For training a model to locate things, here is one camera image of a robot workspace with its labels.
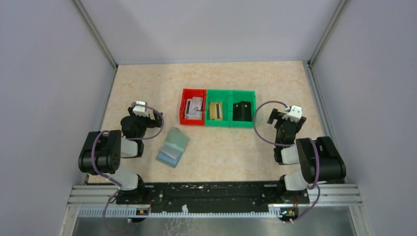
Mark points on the black card holder in bin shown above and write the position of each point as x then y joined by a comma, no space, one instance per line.
242,111

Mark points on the right corner aluminium post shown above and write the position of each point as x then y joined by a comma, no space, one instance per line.
342,4

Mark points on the white toothed cable duct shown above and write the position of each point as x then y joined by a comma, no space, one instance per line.
133,212

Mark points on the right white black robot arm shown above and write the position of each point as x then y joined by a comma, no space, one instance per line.
319,159

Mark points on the left corner aluminium post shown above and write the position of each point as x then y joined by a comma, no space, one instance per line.
94,32

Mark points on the gold card in green bin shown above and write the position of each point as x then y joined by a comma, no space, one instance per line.
215,111

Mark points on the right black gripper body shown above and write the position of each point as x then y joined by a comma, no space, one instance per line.
278,124

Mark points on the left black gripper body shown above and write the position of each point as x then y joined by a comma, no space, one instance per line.
144,122

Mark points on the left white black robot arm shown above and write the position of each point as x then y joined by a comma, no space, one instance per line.
103,151

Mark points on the middle green plastic bin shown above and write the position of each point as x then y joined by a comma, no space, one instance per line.
224,96

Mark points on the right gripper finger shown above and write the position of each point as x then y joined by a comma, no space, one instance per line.
275,115
301,121

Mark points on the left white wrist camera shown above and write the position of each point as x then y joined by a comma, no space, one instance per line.
139,108

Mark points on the green plastic bin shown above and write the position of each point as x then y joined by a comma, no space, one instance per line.
224,96
243,95

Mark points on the right green plastic bin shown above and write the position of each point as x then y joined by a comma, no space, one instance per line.
243,95

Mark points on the grey-green card holder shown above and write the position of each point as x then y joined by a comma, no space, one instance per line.
174,147

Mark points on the red plastic bin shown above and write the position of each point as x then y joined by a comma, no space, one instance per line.
189,93

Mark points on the aluminium frame rail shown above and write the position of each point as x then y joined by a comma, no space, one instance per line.
332,195

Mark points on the white cards in red bin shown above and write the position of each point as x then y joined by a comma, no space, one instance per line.
193,108

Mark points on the right side aluminium rail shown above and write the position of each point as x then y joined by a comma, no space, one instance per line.
319,102

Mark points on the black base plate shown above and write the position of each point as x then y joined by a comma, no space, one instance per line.
212,197

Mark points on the corner aluminium post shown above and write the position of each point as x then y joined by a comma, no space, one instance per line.
342,4
94,32

